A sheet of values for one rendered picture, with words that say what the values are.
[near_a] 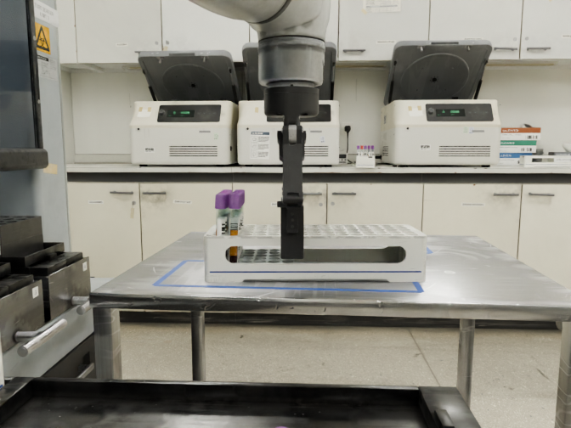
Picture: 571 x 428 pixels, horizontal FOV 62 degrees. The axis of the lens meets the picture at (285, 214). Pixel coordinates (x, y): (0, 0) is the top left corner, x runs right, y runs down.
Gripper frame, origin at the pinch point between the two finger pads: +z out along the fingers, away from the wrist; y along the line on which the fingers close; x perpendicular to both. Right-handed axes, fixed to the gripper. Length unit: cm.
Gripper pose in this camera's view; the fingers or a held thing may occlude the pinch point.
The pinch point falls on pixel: (291, 234)
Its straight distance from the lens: 68.0
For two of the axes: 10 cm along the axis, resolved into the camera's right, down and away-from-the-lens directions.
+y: -0.1, -1.3, 9.9
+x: -10.0, 0.0, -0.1
